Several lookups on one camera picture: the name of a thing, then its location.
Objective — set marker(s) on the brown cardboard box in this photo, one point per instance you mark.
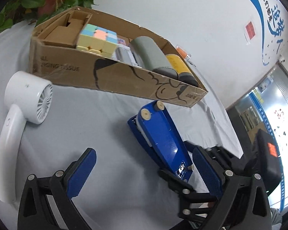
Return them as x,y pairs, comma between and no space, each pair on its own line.
53,56

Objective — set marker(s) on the colourful printed flat box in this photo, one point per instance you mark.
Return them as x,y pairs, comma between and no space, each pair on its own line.
123,41

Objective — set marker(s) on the blue stapler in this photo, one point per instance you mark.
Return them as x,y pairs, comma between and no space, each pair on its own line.
156,132

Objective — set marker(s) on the red wall sign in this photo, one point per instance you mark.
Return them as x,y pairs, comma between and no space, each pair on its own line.
249,32

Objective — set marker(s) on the pastel rubik's cube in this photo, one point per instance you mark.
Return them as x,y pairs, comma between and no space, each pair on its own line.
97,40

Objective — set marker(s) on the glass door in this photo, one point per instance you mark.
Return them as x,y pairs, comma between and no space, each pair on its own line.
265,107

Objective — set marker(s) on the silver metal can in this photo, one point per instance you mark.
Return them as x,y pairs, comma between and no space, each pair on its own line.
149,56

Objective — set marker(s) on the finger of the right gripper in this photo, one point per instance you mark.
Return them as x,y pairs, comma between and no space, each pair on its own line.
187,196
221,156

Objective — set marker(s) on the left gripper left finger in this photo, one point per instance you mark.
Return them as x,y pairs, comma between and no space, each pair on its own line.
35,211

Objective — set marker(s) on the black camera box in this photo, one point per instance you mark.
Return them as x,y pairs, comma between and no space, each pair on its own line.
270,153

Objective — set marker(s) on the yellow labelled dark jar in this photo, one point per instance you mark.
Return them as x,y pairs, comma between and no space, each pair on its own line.
184,73

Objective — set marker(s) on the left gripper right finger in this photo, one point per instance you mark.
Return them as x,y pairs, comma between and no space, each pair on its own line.
241,202

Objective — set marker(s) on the white handheld fan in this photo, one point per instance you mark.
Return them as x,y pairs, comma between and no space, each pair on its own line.
28,98

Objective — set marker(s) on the orange capped clear container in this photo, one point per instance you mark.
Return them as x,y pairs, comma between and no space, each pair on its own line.
184,54

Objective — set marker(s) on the white tablecloth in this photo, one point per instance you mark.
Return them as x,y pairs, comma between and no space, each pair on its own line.
124,190

